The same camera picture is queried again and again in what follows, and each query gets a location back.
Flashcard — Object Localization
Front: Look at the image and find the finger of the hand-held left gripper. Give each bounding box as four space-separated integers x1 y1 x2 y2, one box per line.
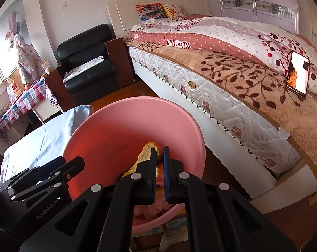
0 156 67 191
10 156 86 202

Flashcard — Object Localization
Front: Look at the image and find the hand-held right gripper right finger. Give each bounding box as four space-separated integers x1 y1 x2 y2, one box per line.
162 146 298 252

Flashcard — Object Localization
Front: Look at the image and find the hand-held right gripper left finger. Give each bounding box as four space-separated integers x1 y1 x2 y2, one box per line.
19 147 159 252

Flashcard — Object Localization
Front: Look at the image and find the large orange peel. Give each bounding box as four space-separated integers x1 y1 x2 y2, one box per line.
122 142 164 179

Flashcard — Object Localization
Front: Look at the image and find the pink plastic bucket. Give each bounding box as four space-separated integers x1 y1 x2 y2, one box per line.
62 97 207 234

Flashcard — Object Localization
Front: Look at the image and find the light blue tablecloth table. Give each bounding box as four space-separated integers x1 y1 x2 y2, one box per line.
0 105 92 185

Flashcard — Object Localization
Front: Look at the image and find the white desk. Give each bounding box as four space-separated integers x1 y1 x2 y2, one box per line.
10 102 64 139

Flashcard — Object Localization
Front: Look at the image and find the checked tablecloth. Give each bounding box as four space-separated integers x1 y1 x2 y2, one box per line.
0 77 59 138

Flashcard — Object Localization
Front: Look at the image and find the brown wooden cabinet with cup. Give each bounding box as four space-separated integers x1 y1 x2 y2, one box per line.
44 59 75 109

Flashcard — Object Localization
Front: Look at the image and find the brown paper bag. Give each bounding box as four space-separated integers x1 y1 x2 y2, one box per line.
7 70 24 96

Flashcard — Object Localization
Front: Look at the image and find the quilted white mattress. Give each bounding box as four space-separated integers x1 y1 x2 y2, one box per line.
128 45 302 175

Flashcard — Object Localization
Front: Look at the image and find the floral seat cushion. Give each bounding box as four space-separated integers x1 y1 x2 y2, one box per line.
62 56 105 82

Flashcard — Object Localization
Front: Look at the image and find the brown wooden bedside cabinet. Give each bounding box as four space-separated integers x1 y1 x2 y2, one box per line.
104 37 136 87

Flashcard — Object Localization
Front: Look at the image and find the floral padded jacket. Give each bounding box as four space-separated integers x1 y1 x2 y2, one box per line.
14 34 42 83

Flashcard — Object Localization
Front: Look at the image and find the window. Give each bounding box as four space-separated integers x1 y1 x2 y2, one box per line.
0 0 25 92

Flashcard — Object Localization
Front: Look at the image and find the black leather armchair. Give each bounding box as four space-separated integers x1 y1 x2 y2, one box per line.
57 24 119 97

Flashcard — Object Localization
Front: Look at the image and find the bed with patterned quilt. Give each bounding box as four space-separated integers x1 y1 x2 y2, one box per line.
124 38 317 187

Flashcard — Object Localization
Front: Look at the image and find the pink dotted quilt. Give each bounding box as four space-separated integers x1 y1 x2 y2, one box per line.
129 14 317 97

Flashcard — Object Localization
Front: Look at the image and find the comic print pillow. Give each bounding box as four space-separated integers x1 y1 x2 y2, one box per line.
135 3 166 21

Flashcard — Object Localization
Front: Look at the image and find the bed with floral quilt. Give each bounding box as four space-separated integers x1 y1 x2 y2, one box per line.
106 0 317 214

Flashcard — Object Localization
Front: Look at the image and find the yellow floral pillow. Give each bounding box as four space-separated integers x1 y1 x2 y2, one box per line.
162 4 187 19

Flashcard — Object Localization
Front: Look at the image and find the smartphone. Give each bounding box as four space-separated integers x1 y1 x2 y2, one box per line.
285 50 310 100

